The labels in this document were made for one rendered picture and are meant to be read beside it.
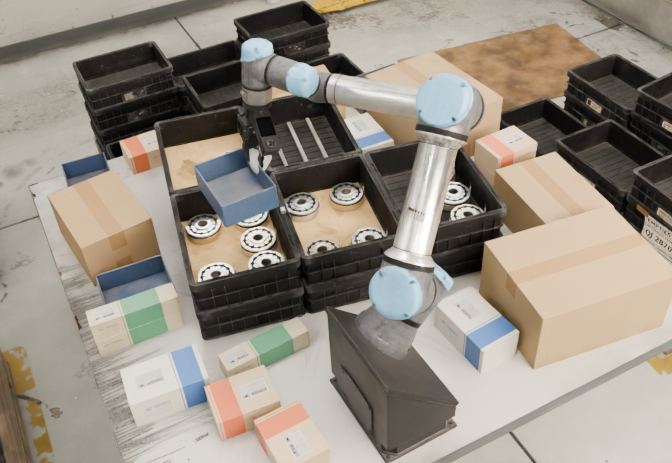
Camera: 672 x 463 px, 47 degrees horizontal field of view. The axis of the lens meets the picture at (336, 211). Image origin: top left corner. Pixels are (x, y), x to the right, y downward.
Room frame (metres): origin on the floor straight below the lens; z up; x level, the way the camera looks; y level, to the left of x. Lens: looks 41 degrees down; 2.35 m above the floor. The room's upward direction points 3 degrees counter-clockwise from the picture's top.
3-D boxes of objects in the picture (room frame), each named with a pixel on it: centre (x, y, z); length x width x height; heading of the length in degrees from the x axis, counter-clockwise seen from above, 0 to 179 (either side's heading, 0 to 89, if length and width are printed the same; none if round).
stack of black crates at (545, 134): (2.78, -0.95, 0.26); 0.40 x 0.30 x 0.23; 25
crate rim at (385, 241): (1.69, 0.00, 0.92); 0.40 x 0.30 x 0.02; 15
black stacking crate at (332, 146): (2.08, 0.10, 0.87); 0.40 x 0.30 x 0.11; 15
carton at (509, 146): (2.04, -0.57, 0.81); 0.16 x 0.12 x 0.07; 117
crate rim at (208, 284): (1.62, 0.29, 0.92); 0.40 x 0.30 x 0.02; 15
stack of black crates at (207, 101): (2.97, 0.41, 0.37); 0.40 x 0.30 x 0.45; 115
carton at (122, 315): (1.44, 0.57, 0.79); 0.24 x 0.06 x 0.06; 112
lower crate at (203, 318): (1.62, 0.29, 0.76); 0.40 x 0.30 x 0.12; 15
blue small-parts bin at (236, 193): (1.58, 0.26, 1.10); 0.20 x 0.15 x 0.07; 26
